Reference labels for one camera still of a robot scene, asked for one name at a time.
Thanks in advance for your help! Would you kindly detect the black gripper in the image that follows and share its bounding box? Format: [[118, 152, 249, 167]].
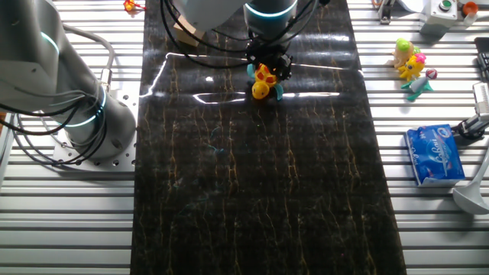
[[245, 40, 294, 83]]

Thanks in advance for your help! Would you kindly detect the yellow orange turtle toy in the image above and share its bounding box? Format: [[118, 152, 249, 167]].
[[245, 63, 285, 102]]

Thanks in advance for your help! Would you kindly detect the wooden cube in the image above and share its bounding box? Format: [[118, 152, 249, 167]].
[[173, 15, 206, 48]]

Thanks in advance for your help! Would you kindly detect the black marble pattern mat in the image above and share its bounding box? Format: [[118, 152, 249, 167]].
[[129, 0, 408, 275]]

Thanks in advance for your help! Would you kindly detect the tan toy with green cap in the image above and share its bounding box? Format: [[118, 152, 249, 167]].
[[388, 37, 421, 70]]

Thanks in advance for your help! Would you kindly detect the yellow octopus toy pink bow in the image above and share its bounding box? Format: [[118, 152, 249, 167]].
[[397, 52, 427, 83]]

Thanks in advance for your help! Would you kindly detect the small red yellow green figure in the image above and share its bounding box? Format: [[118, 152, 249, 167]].
[[122, 0, 147, 13]]

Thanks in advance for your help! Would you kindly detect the teal seal toy with ball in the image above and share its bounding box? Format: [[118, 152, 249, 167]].
[[400, 68, 439, 102]]

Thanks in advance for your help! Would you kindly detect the grey button box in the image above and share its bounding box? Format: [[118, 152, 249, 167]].
[[419, 0, 459, 38]]

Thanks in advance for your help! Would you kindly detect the blue tissue pack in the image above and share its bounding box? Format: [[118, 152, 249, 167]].
[[404, 123, 467, 188]]

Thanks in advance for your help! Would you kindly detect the orange capped small bottle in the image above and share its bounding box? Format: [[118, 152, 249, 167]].
[[461, 1, 480, 27]]

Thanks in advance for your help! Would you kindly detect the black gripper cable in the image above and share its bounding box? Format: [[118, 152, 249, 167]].
[[159, 0, 322, 70]]

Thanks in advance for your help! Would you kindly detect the metal bracket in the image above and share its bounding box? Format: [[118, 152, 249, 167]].
[[377, 0, 397, 25]]

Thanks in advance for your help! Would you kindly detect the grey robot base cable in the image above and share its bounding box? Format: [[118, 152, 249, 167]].
[[60, 23, 116, 95]]

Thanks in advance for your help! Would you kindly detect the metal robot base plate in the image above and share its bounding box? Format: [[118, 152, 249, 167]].
[[50, 89, 141, 172]]

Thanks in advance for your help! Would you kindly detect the black base cable bundle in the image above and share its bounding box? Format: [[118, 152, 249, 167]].
[[0, 102, 108, 167]]

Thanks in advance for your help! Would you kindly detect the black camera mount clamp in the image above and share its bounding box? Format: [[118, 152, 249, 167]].
[[455, 113, 489, 141]]

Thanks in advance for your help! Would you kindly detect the silver depth camera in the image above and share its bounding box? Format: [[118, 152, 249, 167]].
[[472, 81, 489, 124]]

